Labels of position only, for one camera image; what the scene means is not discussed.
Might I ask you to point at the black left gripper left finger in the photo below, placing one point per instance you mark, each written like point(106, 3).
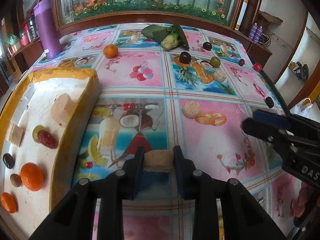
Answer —
point(133, 169)

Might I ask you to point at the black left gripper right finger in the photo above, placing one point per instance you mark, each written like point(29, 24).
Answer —
point(184, 169)

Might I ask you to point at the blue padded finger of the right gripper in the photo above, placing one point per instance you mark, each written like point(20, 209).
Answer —
point(272, 130)
point(270, 117)

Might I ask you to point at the small beige cube block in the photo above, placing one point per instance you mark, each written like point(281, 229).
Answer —
point(158, 161)

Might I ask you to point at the beige round block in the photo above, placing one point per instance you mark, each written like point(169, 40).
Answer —
point(219, 76)
point(191, 109)

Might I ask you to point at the red date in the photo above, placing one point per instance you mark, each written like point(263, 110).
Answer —
point(47, 139)

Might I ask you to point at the large beige hexagonal block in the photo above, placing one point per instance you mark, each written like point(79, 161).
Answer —
point(62, 109)

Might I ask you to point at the large orange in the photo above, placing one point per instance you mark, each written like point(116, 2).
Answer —
point(32, 177)

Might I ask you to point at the brown longan fruit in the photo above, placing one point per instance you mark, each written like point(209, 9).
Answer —
point(15, 179)

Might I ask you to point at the dark plum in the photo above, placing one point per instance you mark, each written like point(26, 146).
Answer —
point(8, 161)

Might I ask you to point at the beige cylinder block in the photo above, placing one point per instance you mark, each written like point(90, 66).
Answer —
point(14, 134)

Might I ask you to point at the medium orange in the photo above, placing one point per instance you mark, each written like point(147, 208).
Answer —
point(8, 202)

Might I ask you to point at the white plastic bag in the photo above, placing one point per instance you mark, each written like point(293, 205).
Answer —
point(302, 108)

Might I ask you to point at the dark wrinkled prune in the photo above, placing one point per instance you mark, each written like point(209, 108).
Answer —
point(269, 102)

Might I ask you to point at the red cherry tomato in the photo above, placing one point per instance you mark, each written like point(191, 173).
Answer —
point(257, 67)

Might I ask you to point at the colourful patterned tablecloth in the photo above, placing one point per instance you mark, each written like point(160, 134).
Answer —
point(143, 90)

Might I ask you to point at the purple spray bottles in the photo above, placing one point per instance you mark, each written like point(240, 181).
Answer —
point(255, 32)

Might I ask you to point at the dark purple grape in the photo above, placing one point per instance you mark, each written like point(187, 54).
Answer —
point(207, 46)

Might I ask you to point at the yellow-taped white foam tray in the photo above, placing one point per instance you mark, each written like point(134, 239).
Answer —
point(42, 124)

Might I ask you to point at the small far tangerine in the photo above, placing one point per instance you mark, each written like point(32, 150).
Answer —
point(110, 51)

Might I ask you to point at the green leafy vegetable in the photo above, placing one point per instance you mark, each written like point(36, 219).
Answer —
point(169, 37)

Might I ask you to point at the purple thermos bottle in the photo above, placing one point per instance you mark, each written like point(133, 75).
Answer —
point(45, 23)

